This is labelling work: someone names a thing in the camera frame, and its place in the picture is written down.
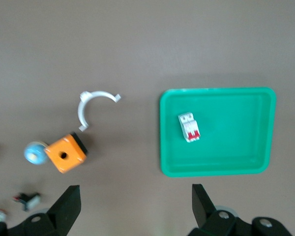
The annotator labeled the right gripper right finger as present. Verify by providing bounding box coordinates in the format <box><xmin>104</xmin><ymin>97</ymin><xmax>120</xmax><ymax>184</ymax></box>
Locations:
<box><xmin>189</xmin><ymin>183</ymin><xmax>253</xmax><ymax>236</ymax></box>

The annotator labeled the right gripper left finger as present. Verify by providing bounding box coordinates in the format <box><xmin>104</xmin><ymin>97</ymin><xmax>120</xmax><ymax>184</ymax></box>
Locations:
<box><xmin>6</xmin><ymin>185</ymin><xmax>82</xmax><ymax>236</ymax></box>

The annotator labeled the white red circuit breaker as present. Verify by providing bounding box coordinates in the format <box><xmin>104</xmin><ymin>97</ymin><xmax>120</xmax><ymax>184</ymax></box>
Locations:
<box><xmin>177</xmin><ymin>112</ymin><xmax>202</xmax><ymax>144</ymax></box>

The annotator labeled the blue grey dome button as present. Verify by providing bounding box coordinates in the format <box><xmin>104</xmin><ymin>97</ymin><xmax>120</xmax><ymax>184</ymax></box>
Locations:
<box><xmin>23</xmin><ymin>141</ymin><xmax>50</xmax><ymax>165</ymax></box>

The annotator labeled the orange button box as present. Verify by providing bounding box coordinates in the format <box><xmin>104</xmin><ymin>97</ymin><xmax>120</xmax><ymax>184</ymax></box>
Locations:
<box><xmin>43</xmin><ymin>132</ymin><xmax>89</xmax><ymax>175</ymax></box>

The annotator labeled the green plastic tray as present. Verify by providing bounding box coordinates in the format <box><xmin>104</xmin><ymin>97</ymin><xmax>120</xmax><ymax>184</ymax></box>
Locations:
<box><xmin>159</xmin><ymin>87</ymin><xmax>277</xmax><ymax>177</ymax></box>

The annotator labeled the brown table cover mat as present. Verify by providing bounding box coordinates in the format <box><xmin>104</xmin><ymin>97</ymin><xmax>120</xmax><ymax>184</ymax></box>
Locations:
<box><xmin>0</xmin><ymin>0</ymin><xmax>295</xmax><ymax>236</ymax></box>

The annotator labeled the black switch with red tip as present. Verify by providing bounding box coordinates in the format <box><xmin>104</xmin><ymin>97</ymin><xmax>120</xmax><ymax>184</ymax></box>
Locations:
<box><xmin>12</xmin><ymin>192</ymin><xmax>42</xmax><ymax>212</ymax></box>

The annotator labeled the white half-ring pipe clamp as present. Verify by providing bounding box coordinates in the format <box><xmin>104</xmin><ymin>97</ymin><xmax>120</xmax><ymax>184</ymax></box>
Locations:
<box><xmin>77</xmin><ymin>90</ymin><xmax>122</xmax><ymax>133</ymax></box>

